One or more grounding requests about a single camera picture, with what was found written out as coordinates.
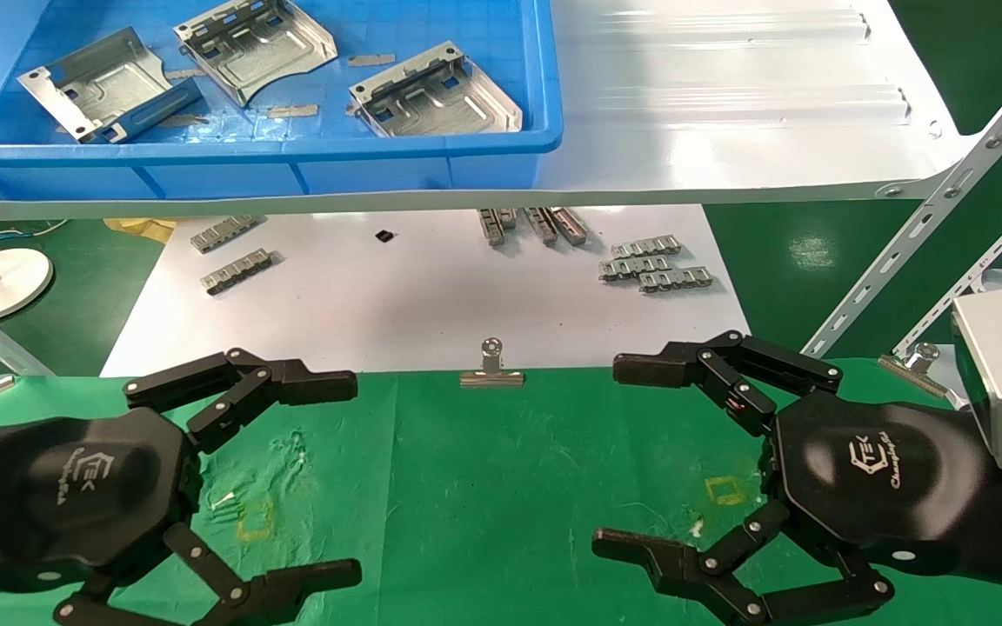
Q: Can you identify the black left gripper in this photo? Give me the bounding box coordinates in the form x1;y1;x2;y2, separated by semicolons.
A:
0;348;364;626

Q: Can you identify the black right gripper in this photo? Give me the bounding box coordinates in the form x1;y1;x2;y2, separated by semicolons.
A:
592;330;989;626

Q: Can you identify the sheet metal bracket part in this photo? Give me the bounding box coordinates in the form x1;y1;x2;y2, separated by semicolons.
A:
349;41;524;138
17;26;204;144
173;0;338;108

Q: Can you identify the small metal link strip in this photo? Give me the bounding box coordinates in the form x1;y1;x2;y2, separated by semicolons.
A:
611;235;683;258
549;206;589;245
190;215;265;254
478;208;519;247
200;248;280;296
598;255;671;283
638;266;714;294
524;207;558;246

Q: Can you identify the green cloth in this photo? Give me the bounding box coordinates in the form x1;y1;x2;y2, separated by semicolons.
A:
0;356;1002;626

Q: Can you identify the white paper sheet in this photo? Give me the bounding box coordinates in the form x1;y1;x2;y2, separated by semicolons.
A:
99;204;761;376

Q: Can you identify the perforated white angle strut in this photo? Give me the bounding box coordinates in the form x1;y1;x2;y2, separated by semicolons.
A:
0;329;56;376
892;181;1002;355
801;65;1002;359

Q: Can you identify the yellow crumpled tape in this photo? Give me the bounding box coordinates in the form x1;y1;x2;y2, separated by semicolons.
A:
104;217;178;244

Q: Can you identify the blue plastic bin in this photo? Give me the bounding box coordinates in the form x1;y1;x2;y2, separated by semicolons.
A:
0;0;564;203

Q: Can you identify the white metal shelf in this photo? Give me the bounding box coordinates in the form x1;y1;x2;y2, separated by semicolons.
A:
0;0;980;221

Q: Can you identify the thin floor cable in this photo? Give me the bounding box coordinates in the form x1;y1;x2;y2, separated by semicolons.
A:
0;219;71;241

